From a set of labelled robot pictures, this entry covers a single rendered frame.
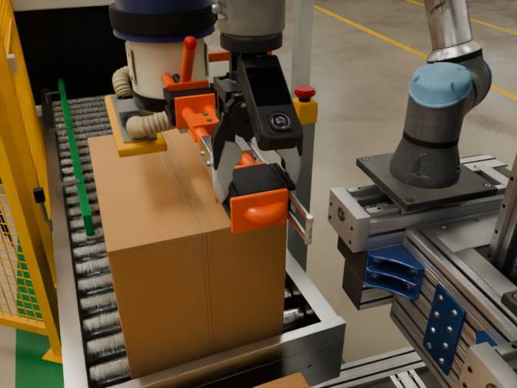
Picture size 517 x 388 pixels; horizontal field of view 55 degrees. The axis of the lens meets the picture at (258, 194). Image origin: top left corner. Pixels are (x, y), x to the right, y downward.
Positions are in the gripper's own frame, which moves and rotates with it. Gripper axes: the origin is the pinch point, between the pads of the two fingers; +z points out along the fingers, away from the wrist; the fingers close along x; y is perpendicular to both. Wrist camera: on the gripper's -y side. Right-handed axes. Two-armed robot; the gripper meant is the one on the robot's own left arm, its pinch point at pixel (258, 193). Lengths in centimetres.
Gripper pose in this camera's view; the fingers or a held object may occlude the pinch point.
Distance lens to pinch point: 65.2
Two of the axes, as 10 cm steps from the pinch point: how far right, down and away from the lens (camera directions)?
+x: -9.5, 1.7, -2.6
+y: -3.1, -4.9, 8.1
